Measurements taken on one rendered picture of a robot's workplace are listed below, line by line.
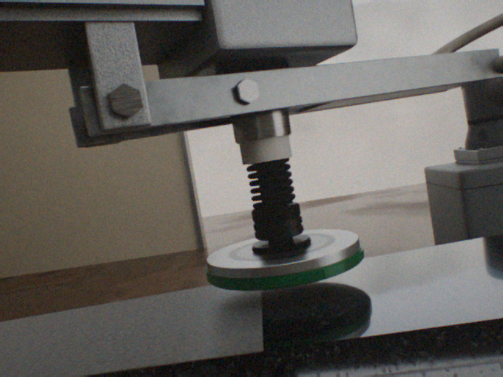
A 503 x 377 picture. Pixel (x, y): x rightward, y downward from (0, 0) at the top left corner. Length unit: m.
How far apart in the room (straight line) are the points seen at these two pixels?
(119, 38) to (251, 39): 0.14
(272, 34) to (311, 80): 0.10
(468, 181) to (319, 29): 1.04
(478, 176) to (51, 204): 5.49
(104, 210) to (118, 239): 0.41
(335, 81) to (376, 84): 0.07
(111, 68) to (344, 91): 0.31
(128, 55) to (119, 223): 5.49
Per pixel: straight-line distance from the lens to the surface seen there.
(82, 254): 6.22
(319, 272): 0.53
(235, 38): 0.50
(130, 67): 0.48
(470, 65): 0.83
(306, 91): 0.59
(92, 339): 0.60
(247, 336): 0.49
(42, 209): 6.37
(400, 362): 0.45
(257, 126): 0.58
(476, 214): 1.53
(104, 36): 0.48
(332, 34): 0.57
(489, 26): 1.32
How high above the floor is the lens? 0.99
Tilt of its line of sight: 3 degrees down
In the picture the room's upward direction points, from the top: 10 degrees counter-clockwise
